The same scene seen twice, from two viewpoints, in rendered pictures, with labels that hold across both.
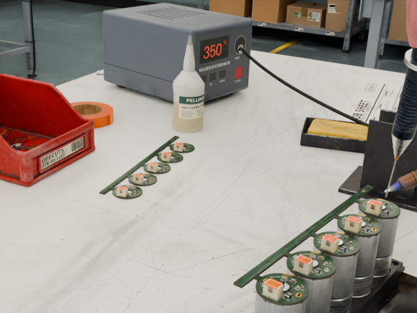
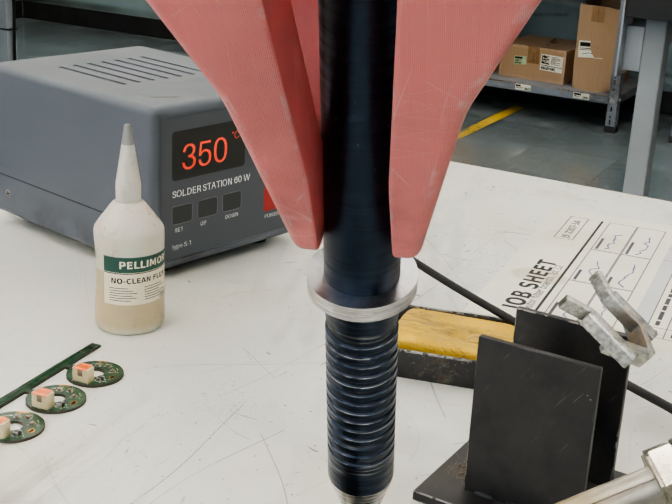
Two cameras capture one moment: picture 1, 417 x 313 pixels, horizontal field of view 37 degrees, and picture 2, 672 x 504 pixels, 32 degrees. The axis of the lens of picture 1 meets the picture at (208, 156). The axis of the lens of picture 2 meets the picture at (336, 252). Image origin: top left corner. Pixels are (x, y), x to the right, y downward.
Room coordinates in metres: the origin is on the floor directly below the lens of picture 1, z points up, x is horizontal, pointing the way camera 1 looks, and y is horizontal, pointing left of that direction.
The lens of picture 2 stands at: (0.12, -0.09, 0.98)
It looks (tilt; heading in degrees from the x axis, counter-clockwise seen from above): 20 degrees down; 2
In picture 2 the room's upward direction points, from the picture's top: 3 degrees clockwise
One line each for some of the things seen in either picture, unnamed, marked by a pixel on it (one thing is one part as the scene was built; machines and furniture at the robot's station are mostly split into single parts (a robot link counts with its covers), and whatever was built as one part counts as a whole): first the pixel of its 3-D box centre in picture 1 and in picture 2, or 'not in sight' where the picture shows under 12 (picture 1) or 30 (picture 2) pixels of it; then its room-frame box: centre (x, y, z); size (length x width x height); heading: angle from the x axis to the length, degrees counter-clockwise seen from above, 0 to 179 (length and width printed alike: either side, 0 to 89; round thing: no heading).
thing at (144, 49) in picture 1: (177, 53); (146, 153); (0.78, 0.05, 0.80); 0.15 x 0.12 x 0.10; 51
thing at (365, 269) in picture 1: (354, 261); not in sight; (0.32, -0.09, 0.79); 0.02 x 0.02 x 0.05
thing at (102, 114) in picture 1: (85, 114); not in sight; (0.65, 0.14, 0.76); 0.06 x 0.06 x 0.01
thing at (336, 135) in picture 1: (339, 134); (457, 345); (0.62, -0.14, 0.76); 0.07 x 0.05 x 0.02; 78
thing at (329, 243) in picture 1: (331, 243); not in sight; (0.29, -0.07, 0.82); 0.01 x 0.01 x 0.01; 53
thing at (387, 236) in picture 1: (373, 243); not in sight; (0.34, -0.11, 0.79); 0.02 x 0.02 x 0.05
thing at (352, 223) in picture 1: (354, 223); not in sight; (0.31, -0.08, 0.82); 0.01 x 0.01 x 0.01; 53
